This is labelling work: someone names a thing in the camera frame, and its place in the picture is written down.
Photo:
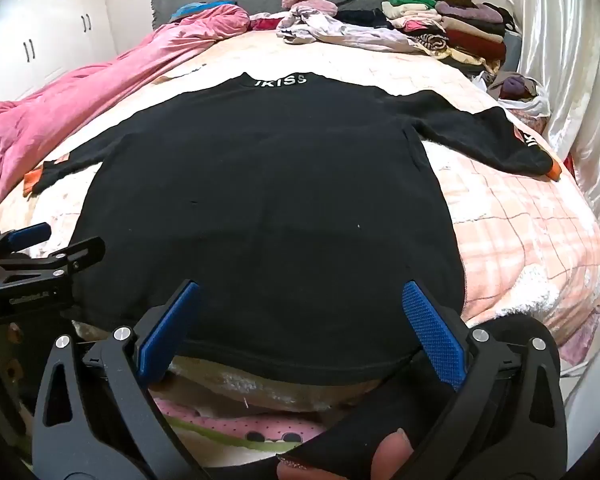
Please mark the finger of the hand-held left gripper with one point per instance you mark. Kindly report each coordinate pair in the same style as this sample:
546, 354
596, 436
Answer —
30, 235
75, 252

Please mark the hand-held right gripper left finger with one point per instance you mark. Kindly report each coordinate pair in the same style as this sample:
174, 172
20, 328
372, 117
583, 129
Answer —
170, 330

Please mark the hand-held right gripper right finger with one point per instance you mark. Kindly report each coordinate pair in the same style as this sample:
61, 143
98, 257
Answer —
435, 330

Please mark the black sweater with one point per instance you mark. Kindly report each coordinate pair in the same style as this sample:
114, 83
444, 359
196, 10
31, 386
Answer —
280, 185

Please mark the white bag of clothes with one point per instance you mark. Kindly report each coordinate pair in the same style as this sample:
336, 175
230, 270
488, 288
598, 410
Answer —
520, 90

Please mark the pile of folded clothes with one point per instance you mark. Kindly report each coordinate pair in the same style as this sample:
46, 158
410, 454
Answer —
460, 25

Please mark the person's right hand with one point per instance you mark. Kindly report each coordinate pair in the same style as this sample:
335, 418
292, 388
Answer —
385, 455

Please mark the person's black sleeve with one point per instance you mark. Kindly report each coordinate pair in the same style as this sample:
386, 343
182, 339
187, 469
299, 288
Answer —
370, 405

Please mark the pink dotted cloth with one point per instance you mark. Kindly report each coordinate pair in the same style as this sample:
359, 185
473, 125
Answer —
230, 425

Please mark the peach plaid fleece blanket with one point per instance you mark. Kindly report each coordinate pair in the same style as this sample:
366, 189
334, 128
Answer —
505, 235

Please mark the pink quilt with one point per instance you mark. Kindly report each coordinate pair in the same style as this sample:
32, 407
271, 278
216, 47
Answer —
80, 100

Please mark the red object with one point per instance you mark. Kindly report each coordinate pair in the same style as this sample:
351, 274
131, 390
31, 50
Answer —
569, 165

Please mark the white wardrobe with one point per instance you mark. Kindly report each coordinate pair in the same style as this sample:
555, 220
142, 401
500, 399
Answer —
40, 20

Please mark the pink floral box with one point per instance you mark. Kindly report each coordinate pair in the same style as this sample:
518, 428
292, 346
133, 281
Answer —
532, 122

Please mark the teal cloth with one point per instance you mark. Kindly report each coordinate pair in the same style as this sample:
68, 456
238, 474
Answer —
200, 7

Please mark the grey blue cushion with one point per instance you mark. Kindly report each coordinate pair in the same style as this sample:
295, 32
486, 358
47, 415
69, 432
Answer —
515, 55

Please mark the red cloth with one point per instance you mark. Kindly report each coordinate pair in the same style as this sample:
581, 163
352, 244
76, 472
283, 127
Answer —
265, 22

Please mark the white satin curtain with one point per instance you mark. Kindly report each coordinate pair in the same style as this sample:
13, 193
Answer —
570, 60

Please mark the lilac garment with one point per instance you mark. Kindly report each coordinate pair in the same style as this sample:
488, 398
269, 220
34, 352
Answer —
330, 27

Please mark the dark navy garment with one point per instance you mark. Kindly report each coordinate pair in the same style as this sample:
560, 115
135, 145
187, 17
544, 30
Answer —
362, 17

